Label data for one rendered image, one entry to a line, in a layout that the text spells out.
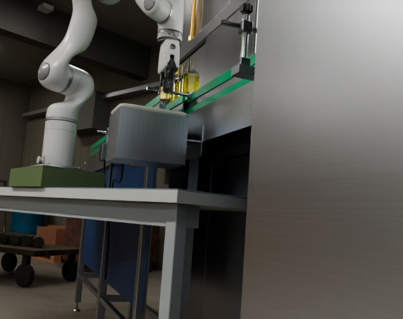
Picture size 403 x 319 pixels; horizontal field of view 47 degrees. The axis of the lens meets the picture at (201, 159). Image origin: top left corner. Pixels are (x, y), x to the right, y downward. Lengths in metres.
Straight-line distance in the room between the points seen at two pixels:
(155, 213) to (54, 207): 0.55
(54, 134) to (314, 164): 1.30
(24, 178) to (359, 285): 1.42
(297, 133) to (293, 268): 0.19
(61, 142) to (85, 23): 0.46
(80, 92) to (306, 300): 1.43
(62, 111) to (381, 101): 1.42
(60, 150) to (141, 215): 0.59
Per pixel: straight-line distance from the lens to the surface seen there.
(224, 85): 1.44
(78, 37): 1.88
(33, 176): 1.74
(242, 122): 1.23
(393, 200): 0.53
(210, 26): 2.14
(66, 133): 1.81
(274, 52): 0.79
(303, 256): 0.65
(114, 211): 1.40
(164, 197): 1.16
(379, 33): 0.60
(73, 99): 1.89
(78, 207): 1.57
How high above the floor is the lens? 0.68
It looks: 7 degrees up
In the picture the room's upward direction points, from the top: 4 degrees clockwise
